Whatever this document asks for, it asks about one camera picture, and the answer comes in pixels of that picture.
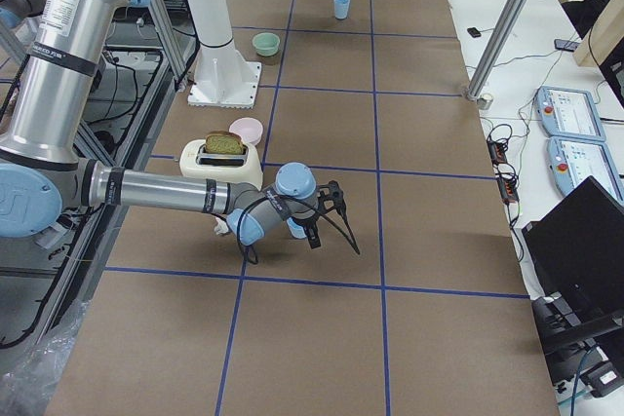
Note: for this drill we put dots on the aluminium frame post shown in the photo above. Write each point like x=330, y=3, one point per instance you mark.
x=495, y=44

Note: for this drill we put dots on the green bowl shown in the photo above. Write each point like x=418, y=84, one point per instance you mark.
x=266, y=44

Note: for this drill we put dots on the black laptop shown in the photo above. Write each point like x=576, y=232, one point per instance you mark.
x=577, y=247

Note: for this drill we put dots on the teach pendant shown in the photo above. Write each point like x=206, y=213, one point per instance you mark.
x=569, y=113
x=573, y=160

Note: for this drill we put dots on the teach pendant far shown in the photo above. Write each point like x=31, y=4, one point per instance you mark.
x=569, y=113

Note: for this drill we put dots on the toast slice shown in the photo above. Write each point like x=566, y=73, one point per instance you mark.
x=224, y=143

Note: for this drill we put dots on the small black square device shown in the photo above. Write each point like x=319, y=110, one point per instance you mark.
x=474, y=32

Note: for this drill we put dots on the pink bowl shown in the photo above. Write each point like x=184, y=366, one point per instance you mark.
x=250, y=130

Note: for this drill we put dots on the black power strip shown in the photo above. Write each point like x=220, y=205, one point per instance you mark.
x=505, y=174

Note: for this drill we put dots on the teach pendant near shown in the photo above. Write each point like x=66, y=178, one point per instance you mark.
x=573, y=160

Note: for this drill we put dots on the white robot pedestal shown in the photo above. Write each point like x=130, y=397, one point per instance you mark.
x=222, y=77

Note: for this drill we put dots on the cream toaster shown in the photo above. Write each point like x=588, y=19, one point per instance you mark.
x=195, y=162

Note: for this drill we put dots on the light blue cup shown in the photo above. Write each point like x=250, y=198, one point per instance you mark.
x=341, y=9
x=296, y=230

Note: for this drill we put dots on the white toaster plug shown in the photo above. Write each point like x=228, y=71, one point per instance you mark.
x=221, y=227

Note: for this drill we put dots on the seated person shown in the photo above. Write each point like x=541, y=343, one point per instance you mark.
x=583, y=14

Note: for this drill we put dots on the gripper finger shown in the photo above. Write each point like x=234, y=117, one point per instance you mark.
x=312, y=235

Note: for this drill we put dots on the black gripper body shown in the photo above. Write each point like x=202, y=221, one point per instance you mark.
x=306, y=224

